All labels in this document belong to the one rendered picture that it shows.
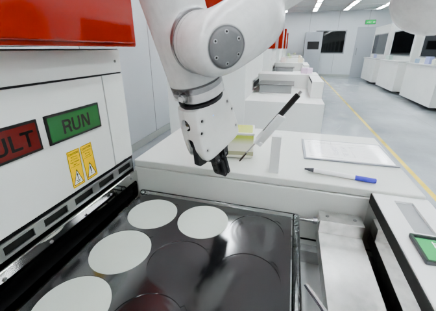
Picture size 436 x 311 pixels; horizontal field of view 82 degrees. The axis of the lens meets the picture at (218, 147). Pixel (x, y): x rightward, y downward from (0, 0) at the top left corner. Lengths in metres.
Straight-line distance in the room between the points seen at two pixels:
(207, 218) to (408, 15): 0.53
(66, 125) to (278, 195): 0.43
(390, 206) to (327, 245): 0.13
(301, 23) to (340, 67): 2.74
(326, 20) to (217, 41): 13.21
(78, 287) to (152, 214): 0.18
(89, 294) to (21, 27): 0.35
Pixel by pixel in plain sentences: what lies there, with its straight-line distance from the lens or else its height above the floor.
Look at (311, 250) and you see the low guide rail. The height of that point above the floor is 0.85.
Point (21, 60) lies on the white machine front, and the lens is 0.46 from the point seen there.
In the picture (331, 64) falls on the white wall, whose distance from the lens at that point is 13.51.
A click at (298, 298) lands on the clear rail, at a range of 0.42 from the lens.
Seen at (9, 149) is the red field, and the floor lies 1.09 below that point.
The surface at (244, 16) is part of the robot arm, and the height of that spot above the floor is 1.25.
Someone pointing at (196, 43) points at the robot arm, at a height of 1.23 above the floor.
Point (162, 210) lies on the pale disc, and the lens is 0.57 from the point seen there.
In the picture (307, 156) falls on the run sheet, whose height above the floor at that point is 0.97.
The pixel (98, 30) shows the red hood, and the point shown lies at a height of 1.25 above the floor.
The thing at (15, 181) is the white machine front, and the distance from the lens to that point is 0.46.
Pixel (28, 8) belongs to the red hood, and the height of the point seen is 1.26.
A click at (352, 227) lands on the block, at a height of 0.90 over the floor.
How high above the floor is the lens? 1.22
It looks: 21 degrees down
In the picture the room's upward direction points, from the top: straight up
